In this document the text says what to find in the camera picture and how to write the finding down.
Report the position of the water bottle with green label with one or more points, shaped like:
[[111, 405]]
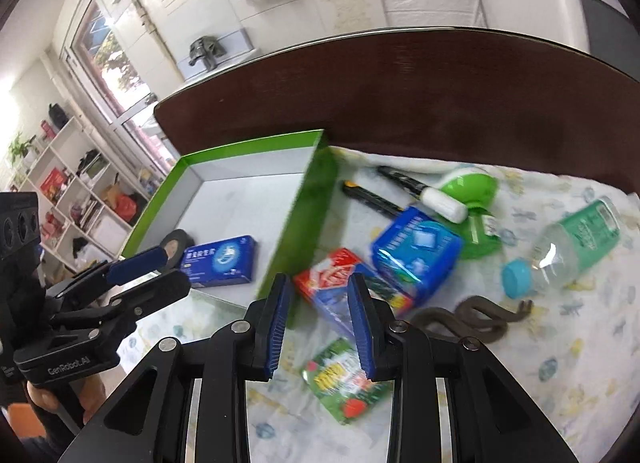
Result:
[[575, 238]]

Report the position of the green mosquito repellent device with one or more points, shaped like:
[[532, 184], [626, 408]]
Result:
[[470, 188]]

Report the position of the red plastic bag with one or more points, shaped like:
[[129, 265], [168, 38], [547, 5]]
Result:
[[126, 207]]

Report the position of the red box on shelf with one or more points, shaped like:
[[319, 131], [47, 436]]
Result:
[[52, 184]]

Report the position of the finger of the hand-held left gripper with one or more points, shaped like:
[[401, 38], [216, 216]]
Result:
[[137, 263], [160, 288]]

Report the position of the brown wooden headboard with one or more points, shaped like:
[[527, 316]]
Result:
[[400, 93]]

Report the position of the white cube shelf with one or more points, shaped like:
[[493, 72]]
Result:
[[75, 183]]

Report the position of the black bag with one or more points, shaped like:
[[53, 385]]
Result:
[[57, 115]]

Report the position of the window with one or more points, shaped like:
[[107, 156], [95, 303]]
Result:
[[105, 58]]

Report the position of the green potted plant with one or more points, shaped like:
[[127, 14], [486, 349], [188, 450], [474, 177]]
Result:
[[21, 147]]

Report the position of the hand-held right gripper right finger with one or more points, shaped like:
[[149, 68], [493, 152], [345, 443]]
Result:
[[362, 333]]

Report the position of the black tape roll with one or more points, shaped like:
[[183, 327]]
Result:
[[181, 236]]

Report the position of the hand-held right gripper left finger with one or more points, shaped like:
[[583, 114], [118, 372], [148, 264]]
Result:
[[278, 328]]

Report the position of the person's left hand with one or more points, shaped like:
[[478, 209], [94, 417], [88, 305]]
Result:
[[42, 399]]

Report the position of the black pen with white cap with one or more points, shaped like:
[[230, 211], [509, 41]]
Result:
[[442, 203]]

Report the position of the brown rubber snake toy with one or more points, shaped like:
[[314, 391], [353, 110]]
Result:
[[480, 315]]

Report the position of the green cardboard box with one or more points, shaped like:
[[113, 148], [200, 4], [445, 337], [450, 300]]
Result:
[[240, 203]]

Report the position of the blue medicine box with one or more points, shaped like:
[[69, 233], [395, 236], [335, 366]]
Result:
[[220, 262]]

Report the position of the red printed box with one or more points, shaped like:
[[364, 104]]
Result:
[[325, 283]]

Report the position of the blue packet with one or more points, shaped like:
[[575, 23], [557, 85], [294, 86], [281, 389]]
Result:
[[415, 253]]

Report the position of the small green printed box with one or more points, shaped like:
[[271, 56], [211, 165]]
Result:
[[334, 379]]

